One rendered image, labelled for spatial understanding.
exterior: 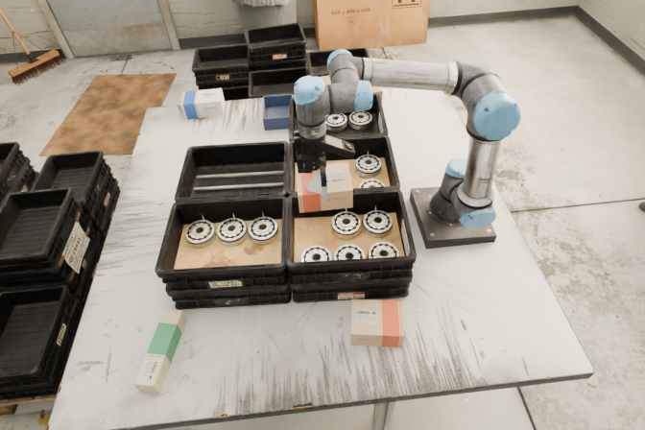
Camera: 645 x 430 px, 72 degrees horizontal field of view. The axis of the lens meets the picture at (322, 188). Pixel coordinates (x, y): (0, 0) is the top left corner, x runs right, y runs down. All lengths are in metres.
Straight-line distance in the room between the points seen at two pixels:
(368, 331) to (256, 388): 0.37
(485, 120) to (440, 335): 0.70
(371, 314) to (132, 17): 3.77
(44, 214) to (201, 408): 1.40
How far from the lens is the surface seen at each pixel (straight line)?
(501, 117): 1.23
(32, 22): 4.99
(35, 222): 2.50
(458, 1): 4.77
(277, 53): 3.18
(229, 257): 1.53
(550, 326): 1.64
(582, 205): 3.11
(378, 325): 1.42
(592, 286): 2.72
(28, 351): 2.35
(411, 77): 1.26
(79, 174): 2.84
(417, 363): 1.47
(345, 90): 1.11
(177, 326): 1.53
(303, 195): 1.27
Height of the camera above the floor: 2.04
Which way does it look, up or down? 45 degrees down
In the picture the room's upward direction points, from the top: 3 degrees counter-clockwise
